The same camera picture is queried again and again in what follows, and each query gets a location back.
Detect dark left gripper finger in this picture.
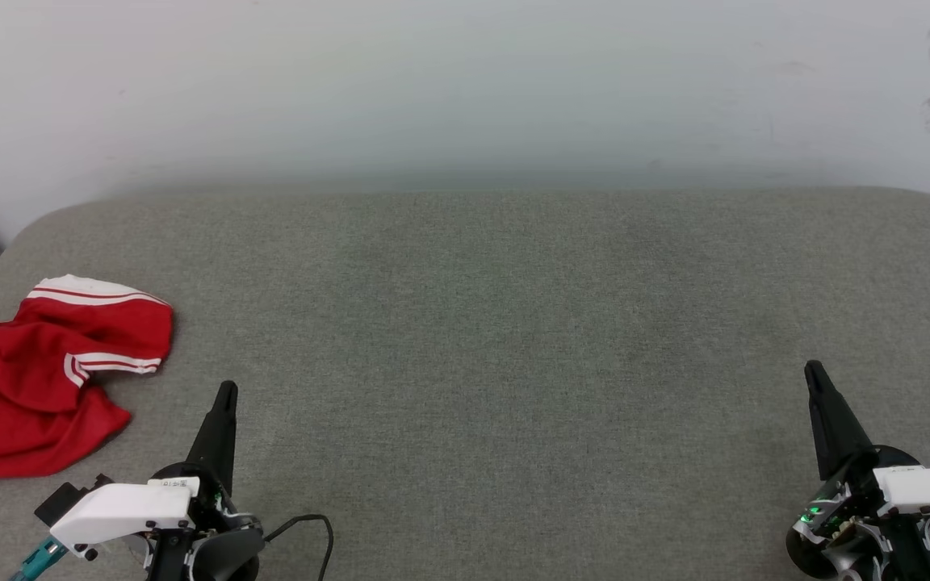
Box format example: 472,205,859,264
186,381,238,495

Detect grey fabric sofa cushion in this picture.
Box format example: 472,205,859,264
0,187,930,581

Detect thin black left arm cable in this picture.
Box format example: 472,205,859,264
263,514,334,581

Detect red shirt with white sleeves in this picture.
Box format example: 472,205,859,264
0,274,174,483

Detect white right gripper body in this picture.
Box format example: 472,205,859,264
786,446,930,581

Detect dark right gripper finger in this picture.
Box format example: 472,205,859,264
805,360,874,483

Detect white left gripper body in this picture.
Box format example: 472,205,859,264
49,462,264,581

